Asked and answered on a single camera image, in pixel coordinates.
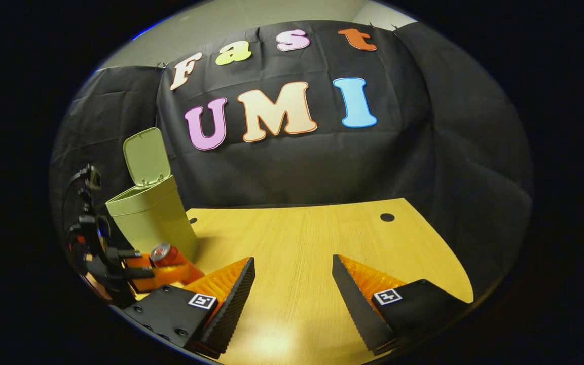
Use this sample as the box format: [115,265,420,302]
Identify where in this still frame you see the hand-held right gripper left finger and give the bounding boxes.
[121,257,257,355]

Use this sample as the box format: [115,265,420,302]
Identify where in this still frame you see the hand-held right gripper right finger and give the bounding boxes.
[332,254,471,354]

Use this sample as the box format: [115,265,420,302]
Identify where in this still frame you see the red pop can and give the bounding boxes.
[150,243,180,268]

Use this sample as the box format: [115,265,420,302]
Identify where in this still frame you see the green desktop garbage bin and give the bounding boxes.
[105,127,200,263]

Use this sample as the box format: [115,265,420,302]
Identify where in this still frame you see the wooden desktop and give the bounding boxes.
[134,198,475,365]

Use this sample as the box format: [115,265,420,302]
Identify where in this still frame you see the black backdrop cloth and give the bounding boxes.
[49,20,533,300]

